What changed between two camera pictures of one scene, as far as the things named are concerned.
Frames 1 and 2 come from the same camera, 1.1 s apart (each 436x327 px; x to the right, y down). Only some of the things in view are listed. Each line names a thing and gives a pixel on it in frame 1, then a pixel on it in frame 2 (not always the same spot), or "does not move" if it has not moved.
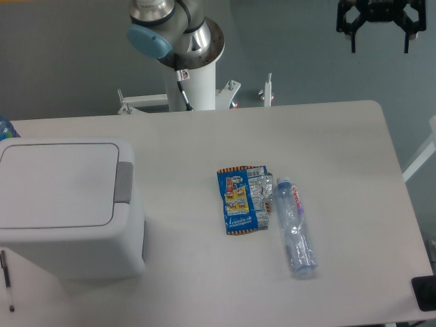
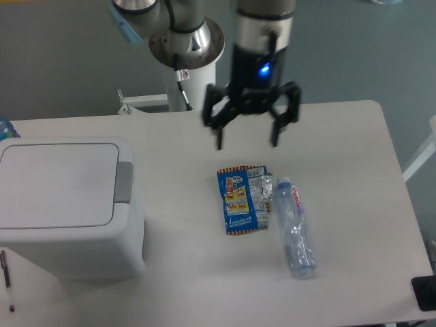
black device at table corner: x=424 y=289 does not move
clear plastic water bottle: x=289 y=206 does not move
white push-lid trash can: x=68 y=209 does not move
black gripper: x=381 y=11 -> x=253 y=90
